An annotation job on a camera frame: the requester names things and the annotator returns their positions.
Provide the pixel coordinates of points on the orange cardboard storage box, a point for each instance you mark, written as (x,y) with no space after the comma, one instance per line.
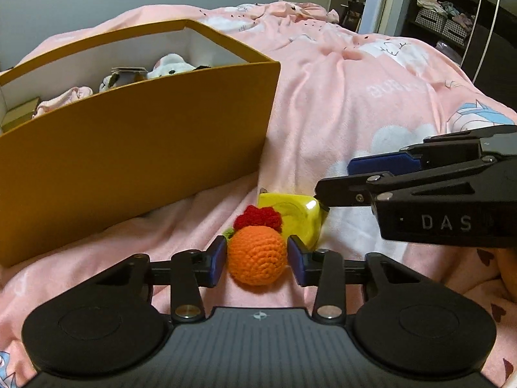
(82,168)

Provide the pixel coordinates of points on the dark wardrobe shelf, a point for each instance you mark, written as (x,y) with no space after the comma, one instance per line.
(479,35)

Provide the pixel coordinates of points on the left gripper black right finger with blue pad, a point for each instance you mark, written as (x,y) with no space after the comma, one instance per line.
(324,270)

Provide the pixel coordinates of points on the red panda plush toy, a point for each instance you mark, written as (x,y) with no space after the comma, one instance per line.
(122,76)

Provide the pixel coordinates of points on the pink cloud-print duvet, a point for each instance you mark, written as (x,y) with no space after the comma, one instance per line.
(341,95)

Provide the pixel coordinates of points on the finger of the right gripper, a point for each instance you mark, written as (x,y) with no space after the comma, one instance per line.
(396,163)
(348,191)

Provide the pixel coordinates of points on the white striped plush toy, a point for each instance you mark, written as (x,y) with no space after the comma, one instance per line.
(171,64)

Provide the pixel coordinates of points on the orange crochet ball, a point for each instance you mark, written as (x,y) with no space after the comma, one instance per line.
(257,251)

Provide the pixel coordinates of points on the yellow plastic toy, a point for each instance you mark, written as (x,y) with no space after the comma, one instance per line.
(302,215)

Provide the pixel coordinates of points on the dark olive small box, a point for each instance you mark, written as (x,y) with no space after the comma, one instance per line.
(19,115)

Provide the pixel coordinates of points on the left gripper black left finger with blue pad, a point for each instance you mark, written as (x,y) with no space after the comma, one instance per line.
(191,270)

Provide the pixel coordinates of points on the pink fabric pouch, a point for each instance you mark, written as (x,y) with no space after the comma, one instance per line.
(72,95)

